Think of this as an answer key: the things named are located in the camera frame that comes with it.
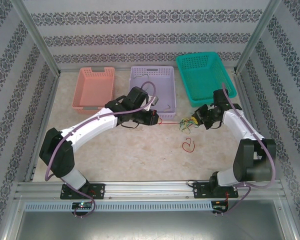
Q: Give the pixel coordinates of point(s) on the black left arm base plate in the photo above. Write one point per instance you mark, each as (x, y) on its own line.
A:
(100, 191)

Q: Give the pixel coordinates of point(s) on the aluminium frame side rail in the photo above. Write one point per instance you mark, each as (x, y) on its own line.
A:
(241, 85)
(50, 100)

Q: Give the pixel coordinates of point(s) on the purple plastic basket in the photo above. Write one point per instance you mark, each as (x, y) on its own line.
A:
(162, 87)

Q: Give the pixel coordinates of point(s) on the small electronics board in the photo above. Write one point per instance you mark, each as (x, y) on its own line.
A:
(220, 206)
(82, 205)

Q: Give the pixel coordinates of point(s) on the aluminium frame post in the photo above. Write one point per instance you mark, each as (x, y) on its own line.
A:
(38, 37)
(256, 37)

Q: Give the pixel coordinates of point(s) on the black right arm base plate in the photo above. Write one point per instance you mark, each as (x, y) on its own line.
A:
(200, 190)

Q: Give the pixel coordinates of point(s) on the teal plastic basket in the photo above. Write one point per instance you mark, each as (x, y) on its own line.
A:
(205, 80)

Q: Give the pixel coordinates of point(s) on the pink plastic basket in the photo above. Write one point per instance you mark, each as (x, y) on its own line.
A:
(95, 87)

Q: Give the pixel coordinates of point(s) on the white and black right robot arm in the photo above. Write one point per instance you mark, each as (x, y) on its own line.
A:
(245, 125)

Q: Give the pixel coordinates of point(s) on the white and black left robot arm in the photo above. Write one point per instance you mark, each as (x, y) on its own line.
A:
(90, 125)

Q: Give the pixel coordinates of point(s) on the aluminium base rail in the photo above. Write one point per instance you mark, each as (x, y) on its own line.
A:
(145, 190)

